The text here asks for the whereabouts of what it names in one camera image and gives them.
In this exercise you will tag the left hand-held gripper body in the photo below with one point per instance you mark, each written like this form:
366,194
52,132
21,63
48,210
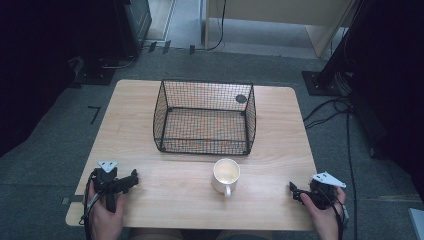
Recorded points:
106,183

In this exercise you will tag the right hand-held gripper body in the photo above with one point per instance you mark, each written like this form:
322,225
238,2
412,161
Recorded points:
322,190

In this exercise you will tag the white ceramic cup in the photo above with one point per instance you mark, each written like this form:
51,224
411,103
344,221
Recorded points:
225,175

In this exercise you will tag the person's right hand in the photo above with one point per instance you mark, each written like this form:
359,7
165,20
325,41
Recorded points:
320,220

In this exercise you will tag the person's left hand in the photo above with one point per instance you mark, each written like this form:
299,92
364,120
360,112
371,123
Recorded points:
105,216

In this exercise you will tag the grey tape strip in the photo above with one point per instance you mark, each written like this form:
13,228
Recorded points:
71,200

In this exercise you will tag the white flat object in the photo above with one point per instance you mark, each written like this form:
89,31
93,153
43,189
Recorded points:
418,222

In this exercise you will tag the black round disc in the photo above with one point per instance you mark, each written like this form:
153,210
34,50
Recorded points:
241,98

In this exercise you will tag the black cabinet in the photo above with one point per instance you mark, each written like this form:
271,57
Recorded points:
131,26

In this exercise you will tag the light wooden furniture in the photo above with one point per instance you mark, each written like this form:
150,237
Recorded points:
283,16

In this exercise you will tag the black flat base plate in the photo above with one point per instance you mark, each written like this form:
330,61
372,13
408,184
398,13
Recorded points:
95,74

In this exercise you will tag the black stand with base plate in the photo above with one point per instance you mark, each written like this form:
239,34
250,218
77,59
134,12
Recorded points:
328,73

